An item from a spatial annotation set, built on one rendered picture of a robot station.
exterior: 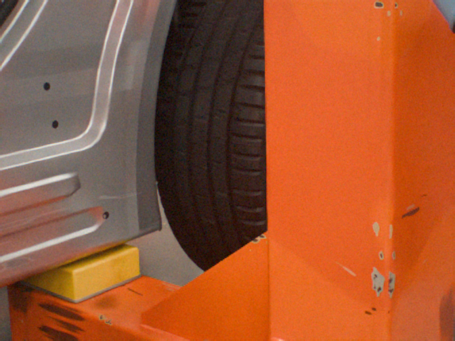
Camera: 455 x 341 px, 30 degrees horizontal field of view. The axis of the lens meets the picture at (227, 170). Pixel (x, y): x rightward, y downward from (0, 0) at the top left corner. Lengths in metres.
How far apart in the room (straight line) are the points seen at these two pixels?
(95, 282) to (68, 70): 0.32
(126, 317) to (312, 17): 0.54
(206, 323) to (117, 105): 0.36
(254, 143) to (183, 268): 2.04
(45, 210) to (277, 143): 0.40
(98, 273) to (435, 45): 0.64
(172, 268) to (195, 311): 2.21
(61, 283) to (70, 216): 0.12
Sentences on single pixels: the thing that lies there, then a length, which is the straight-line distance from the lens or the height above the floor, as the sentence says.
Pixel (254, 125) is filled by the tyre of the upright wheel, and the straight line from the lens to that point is 1.29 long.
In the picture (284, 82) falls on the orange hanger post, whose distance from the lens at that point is 0.91.
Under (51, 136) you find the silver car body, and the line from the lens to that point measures 1.22.
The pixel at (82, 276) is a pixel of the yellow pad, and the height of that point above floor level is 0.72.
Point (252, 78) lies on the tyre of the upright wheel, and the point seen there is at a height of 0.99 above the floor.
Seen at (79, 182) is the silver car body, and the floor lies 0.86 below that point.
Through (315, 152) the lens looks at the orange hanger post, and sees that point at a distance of 0.90.
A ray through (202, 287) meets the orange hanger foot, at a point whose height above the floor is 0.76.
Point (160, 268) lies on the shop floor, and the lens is 3.32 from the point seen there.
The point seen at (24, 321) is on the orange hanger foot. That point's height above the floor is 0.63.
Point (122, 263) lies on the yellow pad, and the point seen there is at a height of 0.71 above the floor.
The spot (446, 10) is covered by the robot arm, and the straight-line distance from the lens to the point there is 0.77.
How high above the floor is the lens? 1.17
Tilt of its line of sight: 14 degrees down
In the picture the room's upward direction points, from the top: 2 degrees counter-clockwise
